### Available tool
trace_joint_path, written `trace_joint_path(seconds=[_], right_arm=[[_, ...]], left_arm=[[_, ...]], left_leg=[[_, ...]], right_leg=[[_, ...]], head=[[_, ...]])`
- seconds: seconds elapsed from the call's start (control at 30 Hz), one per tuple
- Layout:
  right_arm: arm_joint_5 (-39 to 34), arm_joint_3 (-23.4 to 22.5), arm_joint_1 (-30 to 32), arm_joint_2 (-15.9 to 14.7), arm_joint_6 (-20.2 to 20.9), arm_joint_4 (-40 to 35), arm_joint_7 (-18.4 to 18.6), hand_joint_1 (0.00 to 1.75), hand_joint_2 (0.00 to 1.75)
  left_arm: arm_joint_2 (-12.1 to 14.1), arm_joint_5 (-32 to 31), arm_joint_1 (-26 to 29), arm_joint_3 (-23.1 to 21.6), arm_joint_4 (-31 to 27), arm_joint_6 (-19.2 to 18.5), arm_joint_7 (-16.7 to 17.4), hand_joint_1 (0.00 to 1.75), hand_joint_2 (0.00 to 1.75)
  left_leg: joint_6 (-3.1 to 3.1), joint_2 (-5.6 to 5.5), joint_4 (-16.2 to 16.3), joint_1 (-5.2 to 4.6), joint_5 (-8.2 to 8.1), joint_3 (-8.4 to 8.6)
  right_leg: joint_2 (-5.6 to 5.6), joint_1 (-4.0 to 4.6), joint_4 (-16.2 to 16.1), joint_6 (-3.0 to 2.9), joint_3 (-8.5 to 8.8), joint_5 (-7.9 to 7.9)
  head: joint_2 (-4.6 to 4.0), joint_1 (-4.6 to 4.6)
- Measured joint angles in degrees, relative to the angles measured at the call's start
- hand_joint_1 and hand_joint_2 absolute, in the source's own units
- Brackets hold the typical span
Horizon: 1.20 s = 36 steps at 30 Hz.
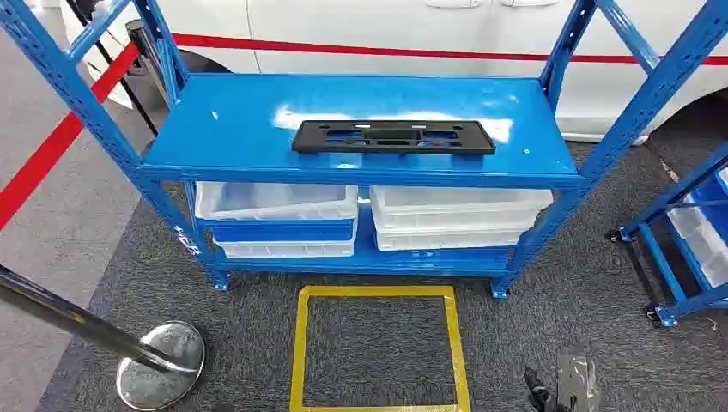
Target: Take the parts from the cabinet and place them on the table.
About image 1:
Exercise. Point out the white plastic bin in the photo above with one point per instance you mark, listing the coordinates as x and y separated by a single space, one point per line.
273 213
443 240
284 250
702 241
455 217

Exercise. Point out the yellow floor tape square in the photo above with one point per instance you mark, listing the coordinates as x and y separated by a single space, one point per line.
298 352

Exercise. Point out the blue rack on casters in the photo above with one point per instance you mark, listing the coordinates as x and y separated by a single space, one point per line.
660 267

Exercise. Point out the white car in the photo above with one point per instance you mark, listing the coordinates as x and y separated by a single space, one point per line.
398 25

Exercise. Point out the chrome barrier post with base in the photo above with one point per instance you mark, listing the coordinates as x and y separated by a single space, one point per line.
162 369

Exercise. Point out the red barrier belt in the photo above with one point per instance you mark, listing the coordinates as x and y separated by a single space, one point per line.
398 52
51 150

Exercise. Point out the blue metal shelf rack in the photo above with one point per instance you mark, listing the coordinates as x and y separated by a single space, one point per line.
341 96

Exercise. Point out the black plastic plate bracket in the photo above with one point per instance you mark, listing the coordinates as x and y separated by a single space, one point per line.
392 149

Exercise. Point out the black barrier post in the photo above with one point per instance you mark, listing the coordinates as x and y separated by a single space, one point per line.
139 42

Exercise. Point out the thin black rod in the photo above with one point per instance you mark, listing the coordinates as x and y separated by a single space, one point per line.
114 71

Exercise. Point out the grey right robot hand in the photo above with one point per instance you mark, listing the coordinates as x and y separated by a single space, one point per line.
574 381

